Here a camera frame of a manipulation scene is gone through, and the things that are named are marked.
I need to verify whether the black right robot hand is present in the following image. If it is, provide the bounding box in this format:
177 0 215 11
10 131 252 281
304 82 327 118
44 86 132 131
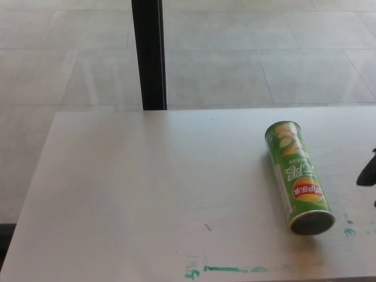
355 147 376 206

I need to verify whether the black vertical post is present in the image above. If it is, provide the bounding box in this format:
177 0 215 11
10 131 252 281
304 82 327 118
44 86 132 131
131 0 168 111

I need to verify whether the green Lay's chips can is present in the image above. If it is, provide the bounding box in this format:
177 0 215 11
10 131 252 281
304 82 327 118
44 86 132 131
264 120 336 236

